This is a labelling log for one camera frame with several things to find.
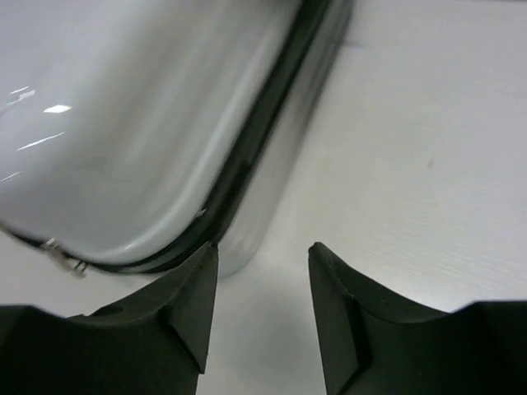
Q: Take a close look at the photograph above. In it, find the grey suitcase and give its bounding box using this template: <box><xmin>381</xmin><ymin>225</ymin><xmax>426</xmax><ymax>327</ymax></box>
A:
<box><xmin>1</xmin><ymin>1</ymin><xmax>353</xmax><ymax>276</ymax></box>

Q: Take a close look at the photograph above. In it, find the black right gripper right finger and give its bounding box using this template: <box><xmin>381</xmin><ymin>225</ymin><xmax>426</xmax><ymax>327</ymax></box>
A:
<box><xmin>309</xmin><ymin>243</ymin><xmax>526</xmax><ymax>394</ymax></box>

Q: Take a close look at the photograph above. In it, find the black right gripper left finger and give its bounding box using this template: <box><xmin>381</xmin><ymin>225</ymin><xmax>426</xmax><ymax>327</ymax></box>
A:
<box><xmin>1</xmin><ymin>243</ymin><xmax>218</xmax><ymax>394</ymax></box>

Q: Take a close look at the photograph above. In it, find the silver suitcase zipper pull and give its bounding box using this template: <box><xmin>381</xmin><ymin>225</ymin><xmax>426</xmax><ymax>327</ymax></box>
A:
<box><xmin>40</xmin><ymin>238</ymin><xmax>87</xmax><ymax>279</ymax></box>

